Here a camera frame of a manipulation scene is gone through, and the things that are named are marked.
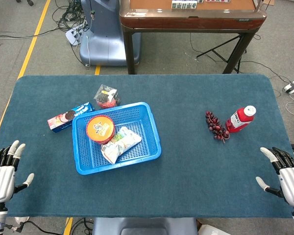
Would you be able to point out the blue grey robot torso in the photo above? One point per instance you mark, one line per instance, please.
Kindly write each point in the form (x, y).
(144, 226)

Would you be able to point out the blue grey machine base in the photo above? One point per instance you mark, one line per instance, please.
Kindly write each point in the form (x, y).
(105, 36)

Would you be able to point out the row of mahjong tiles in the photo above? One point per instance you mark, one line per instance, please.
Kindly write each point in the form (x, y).
(183, 5)

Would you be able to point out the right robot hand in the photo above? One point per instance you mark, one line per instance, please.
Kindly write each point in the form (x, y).
(292, 186)

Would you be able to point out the blue plastic basket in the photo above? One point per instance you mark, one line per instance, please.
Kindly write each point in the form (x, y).
(142, 149)

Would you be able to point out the dark red grape bunch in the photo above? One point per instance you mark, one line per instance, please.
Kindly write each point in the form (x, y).
(215, 126)

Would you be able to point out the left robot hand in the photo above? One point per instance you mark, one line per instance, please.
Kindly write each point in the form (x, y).
(1, 182)

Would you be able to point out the white snack bag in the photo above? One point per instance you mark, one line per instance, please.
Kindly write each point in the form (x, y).
(122, 143)

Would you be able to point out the brown mahjong table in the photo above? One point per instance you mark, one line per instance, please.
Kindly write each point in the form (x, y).
(191, 22)

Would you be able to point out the white power strip with plugs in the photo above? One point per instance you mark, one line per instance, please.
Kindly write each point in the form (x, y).
(72, 35)

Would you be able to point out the blue pink cookie box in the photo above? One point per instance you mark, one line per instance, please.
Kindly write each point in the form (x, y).
(63, 118)

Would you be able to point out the teal felt table mat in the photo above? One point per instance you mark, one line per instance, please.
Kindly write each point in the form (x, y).
(186, 171)

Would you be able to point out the orange lidded noodle cup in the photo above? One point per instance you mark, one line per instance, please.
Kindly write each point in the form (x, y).
(100, 128)

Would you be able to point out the clear box with red contents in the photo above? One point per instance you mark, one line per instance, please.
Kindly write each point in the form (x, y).
(105, 96)

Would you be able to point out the red bottle with white cap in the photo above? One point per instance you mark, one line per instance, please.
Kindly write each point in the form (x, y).
(238, 120)

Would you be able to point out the white sneaker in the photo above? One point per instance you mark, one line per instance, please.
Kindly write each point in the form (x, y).
(22, 219)

